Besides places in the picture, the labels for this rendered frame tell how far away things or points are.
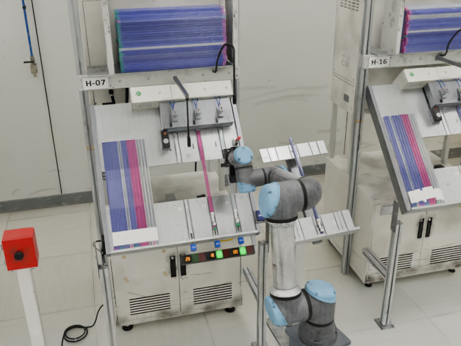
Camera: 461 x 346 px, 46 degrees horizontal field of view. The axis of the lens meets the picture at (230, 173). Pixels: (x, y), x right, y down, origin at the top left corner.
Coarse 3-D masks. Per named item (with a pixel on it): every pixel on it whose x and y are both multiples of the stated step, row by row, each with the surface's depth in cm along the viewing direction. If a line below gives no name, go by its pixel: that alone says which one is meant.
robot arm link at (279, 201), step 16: (272, 192) 185; (288, 192) 186; (304, 192) 188; (272, 208) 185; (288, 208) 187; (304, 208) 190; (272, 224) 190; (288, 224) 189; (272, 240) 193; (288, 240) 191; (272, 256) 195; (288, 256) 192; (272, 272) 198; (288, 272) 194; (272, 288) 199; (288, 288) 195; (272, 304) 195; (288, 304) 195; (304, 304) 197; (272, 320) 199; (288, 320) 196; (304, 320) 200
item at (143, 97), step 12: (168, 84) 258; (192, 84) 260; (204, 84) 262; (216, 84) 263; (228, 84) 264; (132, 96) 253; (144, 96) 254; (156, 96) 255; (168, 96) 256; (180, 96) 257; (192, 96) 258; (204, 96) 260; (216, 96) 261; (228, 96) 264; (132, 108) 258; (144, 108) 260
